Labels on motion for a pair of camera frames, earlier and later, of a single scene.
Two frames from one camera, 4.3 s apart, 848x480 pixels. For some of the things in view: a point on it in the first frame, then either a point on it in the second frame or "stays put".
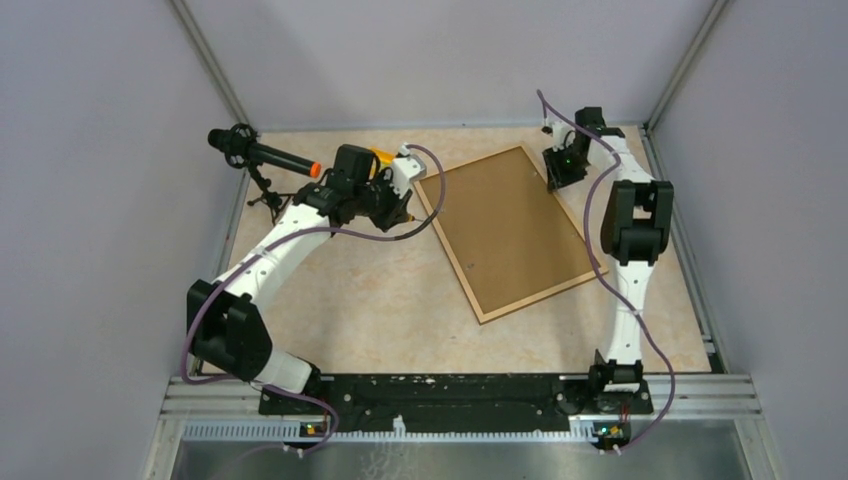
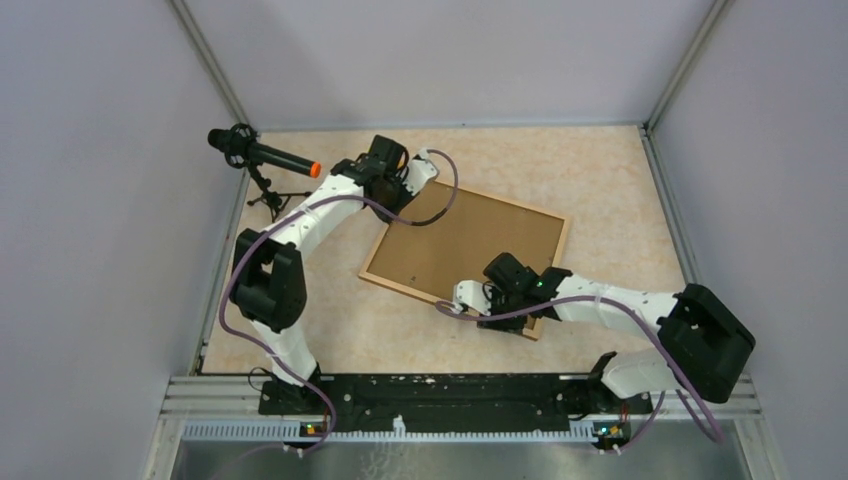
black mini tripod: [276, 201] stays put
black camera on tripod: [241, 145] stays put
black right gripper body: [563, 167] to [504, 301]
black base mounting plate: [454, 403] stays put
